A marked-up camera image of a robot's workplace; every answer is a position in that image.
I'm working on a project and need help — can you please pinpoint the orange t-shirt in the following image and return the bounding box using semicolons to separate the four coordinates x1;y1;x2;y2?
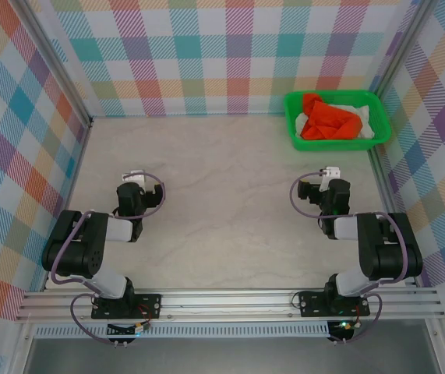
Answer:
299;92;363;140

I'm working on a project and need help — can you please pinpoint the green plastic basket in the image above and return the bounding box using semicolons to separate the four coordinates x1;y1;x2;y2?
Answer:
283;90;393;152

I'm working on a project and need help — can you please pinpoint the white t-shirt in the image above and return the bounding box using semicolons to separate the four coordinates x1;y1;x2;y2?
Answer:
294;104;376;140

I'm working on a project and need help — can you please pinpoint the grey metal panel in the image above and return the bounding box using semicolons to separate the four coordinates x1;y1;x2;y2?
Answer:
23;337;441;374

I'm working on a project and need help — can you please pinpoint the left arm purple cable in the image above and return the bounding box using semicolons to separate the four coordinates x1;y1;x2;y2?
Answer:
49;171;168;346

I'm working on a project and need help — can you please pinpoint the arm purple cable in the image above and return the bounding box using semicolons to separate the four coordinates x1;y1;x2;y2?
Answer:
289;169;409;346
49;171;168;346

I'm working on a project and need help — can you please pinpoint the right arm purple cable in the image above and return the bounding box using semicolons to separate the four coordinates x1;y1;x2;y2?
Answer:
289;169;409;346

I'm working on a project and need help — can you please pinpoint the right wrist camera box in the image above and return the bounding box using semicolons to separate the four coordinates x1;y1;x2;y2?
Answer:
320;166;342;192

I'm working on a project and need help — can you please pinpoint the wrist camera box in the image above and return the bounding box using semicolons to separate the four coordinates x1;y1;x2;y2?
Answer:
320;166;342;192
122;169;148;189

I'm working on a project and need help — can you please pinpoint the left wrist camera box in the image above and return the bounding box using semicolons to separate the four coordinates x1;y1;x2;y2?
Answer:
122;169;148;189

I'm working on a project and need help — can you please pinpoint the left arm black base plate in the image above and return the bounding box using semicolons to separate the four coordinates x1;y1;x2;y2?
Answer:
90;292;163;320

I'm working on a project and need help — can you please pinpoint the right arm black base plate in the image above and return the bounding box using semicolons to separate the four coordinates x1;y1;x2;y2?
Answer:
297;291;371;317

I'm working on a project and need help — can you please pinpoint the aluminium mounting rail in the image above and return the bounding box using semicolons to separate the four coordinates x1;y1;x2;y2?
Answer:
14;287;445;323

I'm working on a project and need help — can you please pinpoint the black connector bracket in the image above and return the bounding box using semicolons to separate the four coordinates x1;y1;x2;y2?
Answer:
106;322;148;347
326;319;358;344

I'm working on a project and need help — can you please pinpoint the aluminium frame post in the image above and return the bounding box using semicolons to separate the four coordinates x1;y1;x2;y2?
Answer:
18;0;94;129
368;0;441;98

